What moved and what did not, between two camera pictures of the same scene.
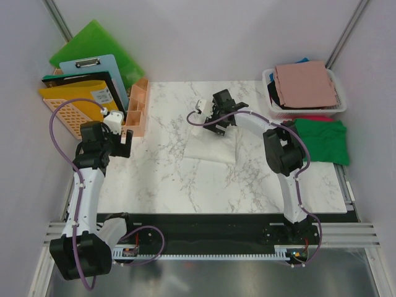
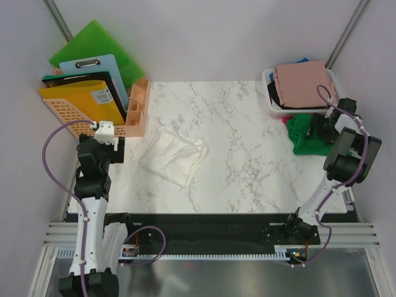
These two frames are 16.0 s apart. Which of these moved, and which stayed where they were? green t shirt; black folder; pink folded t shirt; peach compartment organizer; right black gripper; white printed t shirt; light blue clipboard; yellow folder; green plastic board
Moved: white printed t shirt; right black gripper; green t shirt
Stayed: pink folded t shirt; peach compartment organizer; green plastic board; light blue clipboard; yellow folder; black folder
